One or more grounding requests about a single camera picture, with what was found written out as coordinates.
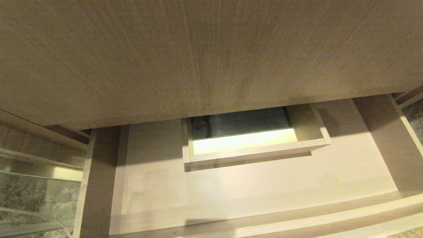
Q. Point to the light wooden drawer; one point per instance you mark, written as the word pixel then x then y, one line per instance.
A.
pixel 251 188

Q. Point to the light wooden cabinet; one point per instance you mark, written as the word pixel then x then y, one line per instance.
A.
pixel 198 59

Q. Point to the glass panel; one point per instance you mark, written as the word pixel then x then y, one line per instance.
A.
pixel 36 195

